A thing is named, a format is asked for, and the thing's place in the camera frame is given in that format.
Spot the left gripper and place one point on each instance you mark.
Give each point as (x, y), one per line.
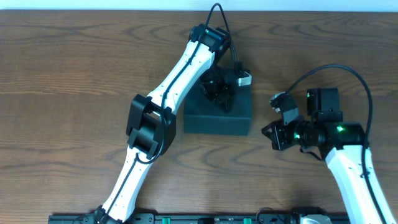
(218, 88)

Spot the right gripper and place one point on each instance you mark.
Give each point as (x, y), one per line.
(280, 135)

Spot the dark green box with lid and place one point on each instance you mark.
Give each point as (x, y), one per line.
(202, 116)

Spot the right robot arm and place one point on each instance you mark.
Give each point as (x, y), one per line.
(340, 145)

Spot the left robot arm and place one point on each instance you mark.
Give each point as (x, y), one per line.
(151, 125)

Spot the black mounting rail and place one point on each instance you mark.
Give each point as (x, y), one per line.
(148, 218)

